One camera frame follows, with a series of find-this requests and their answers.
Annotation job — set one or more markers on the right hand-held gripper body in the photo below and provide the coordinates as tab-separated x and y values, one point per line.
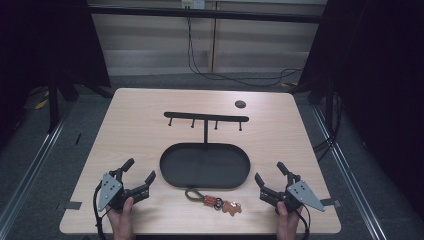
301	193

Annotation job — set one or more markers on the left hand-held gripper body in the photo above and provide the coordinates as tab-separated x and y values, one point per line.
108	193

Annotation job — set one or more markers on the person's left hand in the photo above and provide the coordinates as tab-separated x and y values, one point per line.
122	220

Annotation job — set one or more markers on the person's right hand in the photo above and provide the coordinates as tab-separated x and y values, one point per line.
286	223

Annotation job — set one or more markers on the grey tape strip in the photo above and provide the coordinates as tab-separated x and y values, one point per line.
331	202
72	205

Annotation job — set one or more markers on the black floor tape piece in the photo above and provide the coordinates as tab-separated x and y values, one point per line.
78	138

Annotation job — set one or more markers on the black key rack with tray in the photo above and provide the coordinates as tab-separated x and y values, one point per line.
205	166

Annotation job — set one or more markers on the black table grommet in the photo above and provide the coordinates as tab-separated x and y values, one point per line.
240	104

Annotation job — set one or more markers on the black metal stand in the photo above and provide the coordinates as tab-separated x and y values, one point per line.
52	106

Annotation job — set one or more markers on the yellow floor scrap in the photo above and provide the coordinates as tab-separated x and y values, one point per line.
41	104

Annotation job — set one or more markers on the dark curtain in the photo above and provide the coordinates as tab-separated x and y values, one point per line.
376	83
43	40

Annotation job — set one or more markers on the black horizontal bar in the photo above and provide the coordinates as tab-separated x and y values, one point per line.
206	14

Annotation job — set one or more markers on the aluminium floor rail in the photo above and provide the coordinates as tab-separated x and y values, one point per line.
350	173
31	173

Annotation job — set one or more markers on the white wall socket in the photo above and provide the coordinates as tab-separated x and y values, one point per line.
193	3

